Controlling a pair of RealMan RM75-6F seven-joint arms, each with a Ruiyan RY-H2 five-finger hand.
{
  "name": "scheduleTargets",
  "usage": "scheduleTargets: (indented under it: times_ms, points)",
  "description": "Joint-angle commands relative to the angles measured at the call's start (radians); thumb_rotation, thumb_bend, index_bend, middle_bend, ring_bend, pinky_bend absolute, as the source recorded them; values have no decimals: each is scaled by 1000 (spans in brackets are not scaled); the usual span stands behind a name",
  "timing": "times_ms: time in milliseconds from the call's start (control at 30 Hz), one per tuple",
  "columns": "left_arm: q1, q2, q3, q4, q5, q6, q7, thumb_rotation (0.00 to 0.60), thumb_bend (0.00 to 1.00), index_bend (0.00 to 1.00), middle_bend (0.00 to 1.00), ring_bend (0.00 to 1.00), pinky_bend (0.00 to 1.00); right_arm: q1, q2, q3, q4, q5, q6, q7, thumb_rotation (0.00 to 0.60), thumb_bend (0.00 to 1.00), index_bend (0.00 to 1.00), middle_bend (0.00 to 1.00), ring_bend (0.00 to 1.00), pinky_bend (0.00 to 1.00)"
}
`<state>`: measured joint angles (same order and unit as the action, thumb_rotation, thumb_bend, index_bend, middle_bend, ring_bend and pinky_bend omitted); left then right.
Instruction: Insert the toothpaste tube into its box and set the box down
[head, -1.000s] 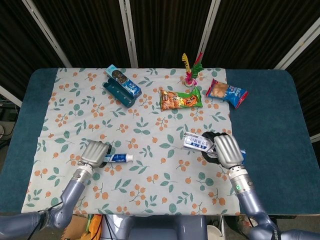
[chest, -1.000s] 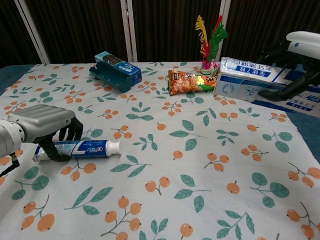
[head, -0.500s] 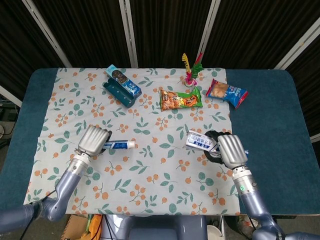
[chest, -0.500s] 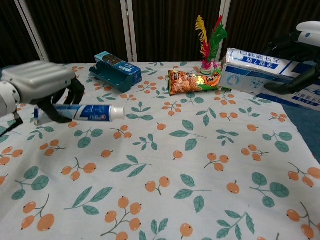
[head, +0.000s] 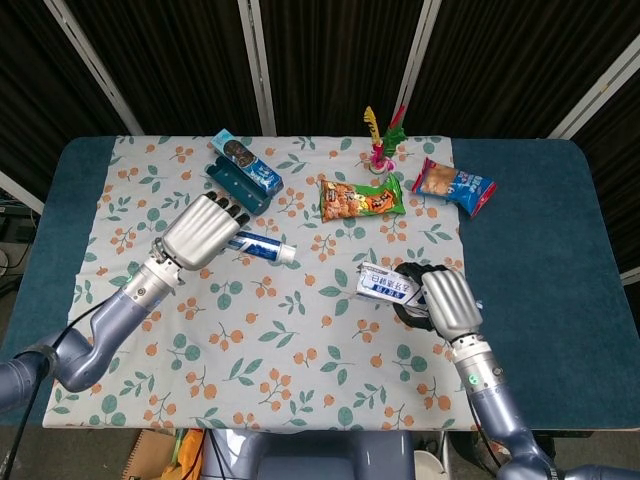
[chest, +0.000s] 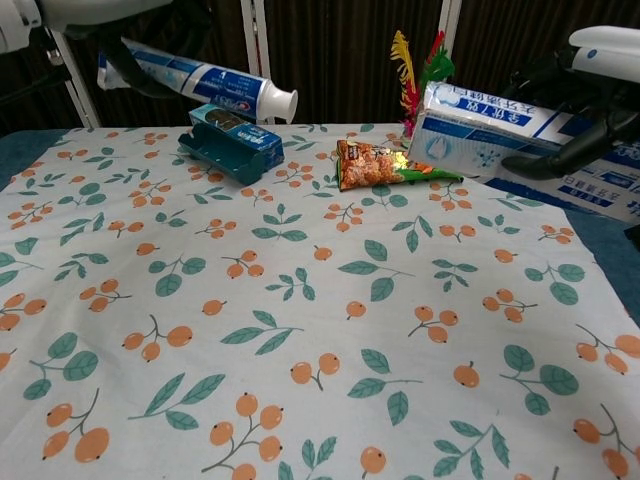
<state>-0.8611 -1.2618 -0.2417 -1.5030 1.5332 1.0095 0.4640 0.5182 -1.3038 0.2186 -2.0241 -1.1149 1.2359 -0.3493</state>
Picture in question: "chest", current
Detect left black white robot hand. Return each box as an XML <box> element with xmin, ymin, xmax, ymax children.
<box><xmin>0</xmin><ymin>0</ymin><xmax>171</xmax><ymax>99</ymax></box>

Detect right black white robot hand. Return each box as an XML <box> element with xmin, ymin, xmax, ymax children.
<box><xmin>502</xmin><ymin>24</ymin><xmax>640</xmax><ymax>177</ymax></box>

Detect white blue toothpaste tube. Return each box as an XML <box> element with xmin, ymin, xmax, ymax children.
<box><xmin>97</xmin><ymin>37</ymin><xmax>300</xmax><ymax>125</ymax></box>

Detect white blue toothpaste box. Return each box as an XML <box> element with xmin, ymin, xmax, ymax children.
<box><xmin>406</xmin><ymin>81</ymin><xmax>640</xmax><ymax>222</ymax></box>

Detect teal open biscuit box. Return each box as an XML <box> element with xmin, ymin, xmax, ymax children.
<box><xmin>178</xmin><ymin>102</ymin><xmax>285</xmax><ymax>188</ymax></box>

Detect colourful feather shuttlecock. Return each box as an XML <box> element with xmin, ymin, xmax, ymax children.
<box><xmin>390</xmin><ymin>29</ymin><xmax>457</xmax><ymax>137</ymax></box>

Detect green orange snack bag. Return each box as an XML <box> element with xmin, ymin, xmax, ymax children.
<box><xmin>334</xmin><ymin>138</ymin><xmax>466</xmax><ymax>193</ymax></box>

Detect white fruit print tablecloth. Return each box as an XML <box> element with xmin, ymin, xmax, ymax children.
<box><xmin>0</xmin><ymin>122</ymin><xmax>640</xmax><ymax>480</ymax></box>

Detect white screen frame pole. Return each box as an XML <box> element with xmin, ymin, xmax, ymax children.
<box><xmin>433</xmin><ymin>0</ymin><xmax>464</xmax><ymax>86</ymax></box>
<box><xmin>239</xmin><ymin>0</ymin><xmax>277</xmax><ymax>126</ymax></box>
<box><xmin>47</xmin><ymin>27</ymin><xmax>105</xmax><ymax>129</ymax></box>

